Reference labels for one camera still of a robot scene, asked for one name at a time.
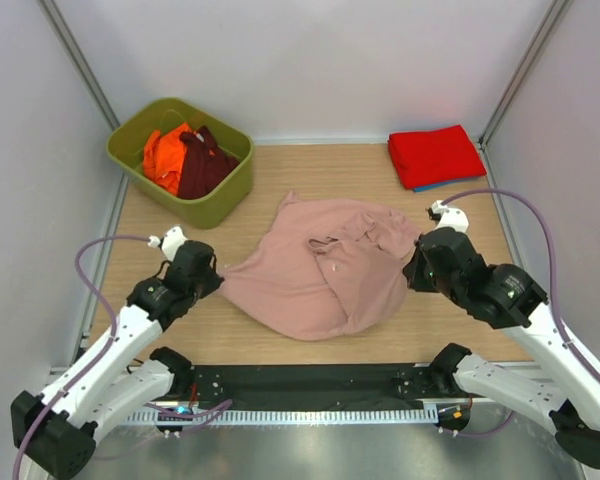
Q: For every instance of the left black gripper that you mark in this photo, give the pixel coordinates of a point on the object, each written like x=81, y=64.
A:
x=213, y=282

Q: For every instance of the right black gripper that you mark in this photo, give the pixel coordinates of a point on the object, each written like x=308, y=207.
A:
x=412, y=271

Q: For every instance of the pink t shirt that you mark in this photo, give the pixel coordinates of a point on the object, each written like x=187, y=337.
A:
x=325, y=268

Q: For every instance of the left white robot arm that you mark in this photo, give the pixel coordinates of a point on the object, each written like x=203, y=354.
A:
x=60, y=428

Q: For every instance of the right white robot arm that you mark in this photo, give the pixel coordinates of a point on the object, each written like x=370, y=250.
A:
x=509, y=300

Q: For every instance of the folded blue t shirt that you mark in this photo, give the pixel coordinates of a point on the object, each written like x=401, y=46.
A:
x=437, y=185

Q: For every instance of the folded red t shirt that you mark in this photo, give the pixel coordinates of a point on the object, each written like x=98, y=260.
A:
x=424, y=157

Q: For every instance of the maroon t shirt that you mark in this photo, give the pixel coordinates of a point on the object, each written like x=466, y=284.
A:
x=205, y=164

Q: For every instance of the orange t shirt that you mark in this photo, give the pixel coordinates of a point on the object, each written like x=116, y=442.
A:
x=163, y=157

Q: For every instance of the green plastic bin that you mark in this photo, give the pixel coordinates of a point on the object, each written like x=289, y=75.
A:
x=125, y=147

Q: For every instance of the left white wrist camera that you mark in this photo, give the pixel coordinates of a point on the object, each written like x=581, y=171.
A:
x=169, y=243

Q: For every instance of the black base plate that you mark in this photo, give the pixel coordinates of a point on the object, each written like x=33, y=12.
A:
x=326, y=387

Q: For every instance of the slotted cable duct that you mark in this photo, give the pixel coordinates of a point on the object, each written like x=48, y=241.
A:
x=152, y=417

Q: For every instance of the right aluminium corner post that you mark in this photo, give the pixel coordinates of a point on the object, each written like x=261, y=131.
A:
x=552, y=18

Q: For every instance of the aluminium corner post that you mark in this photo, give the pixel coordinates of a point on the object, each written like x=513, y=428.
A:
x=552, y=18
x=78, y=59

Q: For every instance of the left aluminium corner post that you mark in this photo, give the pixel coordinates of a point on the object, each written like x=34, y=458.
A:
x=78, y=59

